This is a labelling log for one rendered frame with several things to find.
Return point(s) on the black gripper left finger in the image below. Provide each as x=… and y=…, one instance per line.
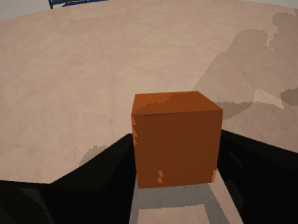
x=98, y=192

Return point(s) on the orange block with black square face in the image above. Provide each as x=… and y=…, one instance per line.
x=176, y=137

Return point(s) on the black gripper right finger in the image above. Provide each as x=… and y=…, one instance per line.
x=262, y=179

